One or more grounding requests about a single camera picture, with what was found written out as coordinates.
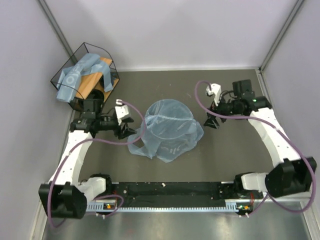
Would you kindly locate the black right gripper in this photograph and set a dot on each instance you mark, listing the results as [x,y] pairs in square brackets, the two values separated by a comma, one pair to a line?
[211,121]

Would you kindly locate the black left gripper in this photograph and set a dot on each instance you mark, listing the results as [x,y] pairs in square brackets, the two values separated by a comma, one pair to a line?
[123,133]

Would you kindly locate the dark blue trash bin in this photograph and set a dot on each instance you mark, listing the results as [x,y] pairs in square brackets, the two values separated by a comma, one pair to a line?
[173,128]

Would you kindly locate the light blue printed trash bag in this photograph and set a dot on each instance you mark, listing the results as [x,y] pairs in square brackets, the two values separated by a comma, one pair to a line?
[79,80]

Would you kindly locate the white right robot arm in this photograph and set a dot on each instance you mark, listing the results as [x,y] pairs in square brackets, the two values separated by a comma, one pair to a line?
[290,174]

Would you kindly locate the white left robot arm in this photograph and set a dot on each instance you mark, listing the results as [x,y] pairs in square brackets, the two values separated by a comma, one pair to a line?
[63,196]

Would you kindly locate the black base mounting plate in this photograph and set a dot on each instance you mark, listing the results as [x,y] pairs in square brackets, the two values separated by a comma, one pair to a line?
[174,194]

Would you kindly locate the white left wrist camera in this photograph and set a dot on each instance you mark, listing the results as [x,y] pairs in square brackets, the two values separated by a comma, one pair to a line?
[122,111]

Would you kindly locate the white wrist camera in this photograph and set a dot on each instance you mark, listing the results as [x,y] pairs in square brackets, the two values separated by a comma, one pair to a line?
[214,90]
[122,111]

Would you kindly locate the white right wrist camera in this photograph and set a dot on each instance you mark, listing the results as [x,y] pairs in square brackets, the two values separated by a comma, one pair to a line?
[214,90]

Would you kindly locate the black wire shelf rack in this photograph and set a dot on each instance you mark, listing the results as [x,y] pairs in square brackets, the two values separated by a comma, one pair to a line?
[96,94]

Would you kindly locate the aluminium frame rail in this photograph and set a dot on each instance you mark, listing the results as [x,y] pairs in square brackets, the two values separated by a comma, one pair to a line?
[246,202]

